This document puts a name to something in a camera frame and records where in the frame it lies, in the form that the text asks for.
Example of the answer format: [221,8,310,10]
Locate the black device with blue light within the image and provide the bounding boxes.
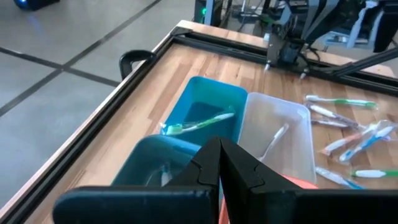
[12,0,60,11]

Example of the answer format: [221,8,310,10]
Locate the black aluminium table frame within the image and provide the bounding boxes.
[0,26,398,224]

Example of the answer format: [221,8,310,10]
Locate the black computer tower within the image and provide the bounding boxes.
[193,0,218,27]

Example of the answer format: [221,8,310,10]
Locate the blue toothbrush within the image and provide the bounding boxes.
[338,123,398,164]
[157,164,174,187]
[314,166,366,190]

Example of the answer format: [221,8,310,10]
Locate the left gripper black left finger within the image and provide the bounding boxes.
[52,136,221,224]

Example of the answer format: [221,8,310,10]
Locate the green toothbrush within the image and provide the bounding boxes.
[304,94,379,110]
[350,169,398,180]
[159,112,236,137]

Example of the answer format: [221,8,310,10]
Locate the teal plastic bin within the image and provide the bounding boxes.
[160,76,249,147]

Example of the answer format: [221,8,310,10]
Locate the dark grey plastic bin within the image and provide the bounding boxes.
[111,134,203,187]

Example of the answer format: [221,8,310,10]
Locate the grey metal table frame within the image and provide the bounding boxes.
[346,0,380,49]

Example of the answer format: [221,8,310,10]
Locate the orange toothbrush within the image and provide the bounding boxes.
[320,129,379,157]

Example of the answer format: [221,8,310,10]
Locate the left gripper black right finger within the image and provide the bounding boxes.
[221,138,398,224]

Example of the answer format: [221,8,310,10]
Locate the clear plastic bin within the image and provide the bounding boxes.
[238,91,317,184]

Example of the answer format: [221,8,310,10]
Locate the orange plastic bin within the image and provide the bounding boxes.
[219,174,318,224]

